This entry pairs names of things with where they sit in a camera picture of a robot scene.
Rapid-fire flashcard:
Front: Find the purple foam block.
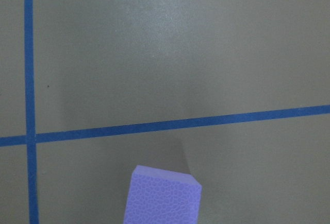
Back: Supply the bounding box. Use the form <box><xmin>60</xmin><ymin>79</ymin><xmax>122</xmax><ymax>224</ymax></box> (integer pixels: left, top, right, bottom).
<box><xmin>123</xmin><ymin>165</ymin><xmax>202</xmax><ymax>223</ymax></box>

